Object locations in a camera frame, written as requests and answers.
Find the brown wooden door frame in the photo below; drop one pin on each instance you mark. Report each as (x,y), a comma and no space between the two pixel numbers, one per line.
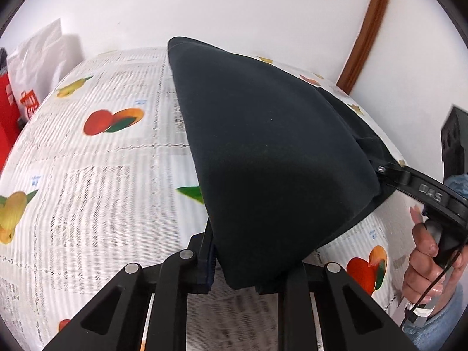
(365,29)

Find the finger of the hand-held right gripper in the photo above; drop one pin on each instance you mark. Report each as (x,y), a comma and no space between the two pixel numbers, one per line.
(395,175)

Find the red paper bag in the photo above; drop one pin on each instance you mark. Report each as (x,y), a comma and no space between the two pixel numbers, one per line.
(5,117)

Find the fruit printed tablecloth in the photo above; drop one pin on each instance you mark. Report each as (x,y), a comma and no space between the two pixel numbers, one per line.
(109,190)

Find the white plastic bag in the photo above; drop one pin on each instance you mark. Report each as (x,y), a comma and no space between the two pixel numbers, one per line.
(36,62)

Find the black shirt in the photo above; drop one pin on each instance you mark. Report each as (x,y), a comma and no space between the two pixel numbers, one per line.
(263,153)

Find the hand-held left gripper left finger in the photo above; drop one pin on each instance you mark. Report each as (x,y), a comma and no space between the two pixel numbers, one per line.
(209,267)

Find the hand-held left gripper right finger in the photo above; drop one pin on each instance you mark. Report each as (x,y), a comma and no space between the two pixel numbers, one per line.
(296,289)

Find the person's right hand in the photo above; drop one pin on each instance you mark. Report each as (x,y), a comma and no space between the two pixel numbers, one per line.
(420,274)

